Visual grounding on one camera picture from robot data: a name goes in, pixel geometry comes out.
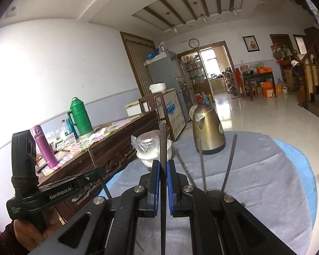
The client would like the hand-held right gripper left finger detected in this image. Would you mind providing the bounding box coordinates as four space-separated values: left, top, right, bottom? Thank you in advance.
41 160 161 255

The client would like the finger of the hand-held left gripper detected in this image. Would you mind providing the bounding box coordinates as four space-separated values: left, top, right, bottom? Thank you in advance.
74 166 107 192

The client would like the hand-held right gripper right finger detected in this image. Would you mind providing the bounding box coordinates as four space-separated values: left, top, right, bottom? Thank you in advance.
167 161 298 255

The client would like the dark wooden chopstick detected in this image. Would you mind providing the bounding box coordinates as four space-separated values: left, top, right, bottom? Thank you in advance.
199 142 206 190
221 133 238 193
159 121 168 255
88 148 113 200
174 149 197 188

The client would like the person's left forearm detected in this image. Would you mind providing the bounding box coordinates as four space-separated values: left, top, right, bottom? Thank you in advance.
0 222 18 255

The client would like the person's left hand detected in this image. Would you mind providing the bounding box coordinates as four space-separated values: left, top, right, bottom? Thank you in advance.
13 207 62 252

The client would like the purple thermos bottle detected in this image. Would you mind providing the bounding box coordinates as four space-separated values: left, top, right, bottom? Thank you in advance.
30 125 58 169

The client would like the white bowl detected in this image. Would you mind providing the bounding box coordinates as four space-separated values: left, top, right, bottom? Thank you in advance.
136 138 173 167

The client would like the carved dark wooden sideboard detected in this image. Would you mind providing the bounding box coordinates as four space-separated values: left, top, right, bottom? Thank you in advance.
36 110 173 218

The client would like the clear plastic bag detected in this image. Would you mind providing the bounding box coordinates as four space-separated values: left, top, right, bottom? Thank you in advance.
131 130 160 153

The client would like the clear plastic bottle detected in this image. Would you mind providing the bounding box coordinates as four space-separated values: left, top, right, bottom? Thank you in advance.
61 119 71 141

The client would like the green thermos flask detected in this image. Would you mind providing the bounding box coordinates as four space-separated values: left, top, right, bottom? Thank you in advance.
67 97 94 137

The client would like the gold electric kettle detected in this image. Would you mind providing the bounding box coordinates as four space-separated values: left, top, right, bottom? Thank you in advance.
189 103 226 155

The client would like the white chest freezer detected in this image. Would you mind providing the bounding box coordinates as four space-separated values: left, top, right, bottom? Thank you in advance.
125 88 187 141

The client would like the wooden chair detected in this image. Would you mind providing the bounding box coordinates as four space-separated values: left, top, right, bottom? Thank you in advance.
138 93 165 120

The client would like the grey tablecloth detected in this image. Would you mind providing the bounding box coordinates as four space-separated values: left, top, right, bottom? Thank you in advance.
106 131 313 255

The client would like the white round container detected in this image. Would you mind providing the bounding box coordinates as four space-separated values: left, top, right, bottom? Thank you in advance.
149 83 167 94

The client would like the grey refrigerator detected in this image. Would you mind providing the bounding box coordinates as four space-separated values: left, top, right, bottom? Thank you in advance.
144 49 185 105

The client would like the glass display shelf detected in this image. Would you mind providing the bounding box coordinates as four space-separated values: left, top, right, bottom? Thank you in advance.
179 54 211 96

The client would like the blue table cover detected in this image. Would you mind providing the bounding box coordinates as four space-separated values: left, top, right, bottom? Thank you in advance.
106 135 318 234

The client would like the dark wooden dining table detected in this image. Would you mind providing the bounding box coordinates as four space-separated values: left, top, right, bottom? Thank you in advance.
241 72 274 99

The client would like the framed picture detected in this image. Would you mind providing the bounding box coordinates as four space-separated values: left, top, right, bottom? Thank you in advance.
242 36 260 52

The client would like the wooden stair railing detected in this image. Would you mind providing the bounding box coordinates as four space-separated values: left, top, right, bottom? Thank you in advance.
298 36 319 110

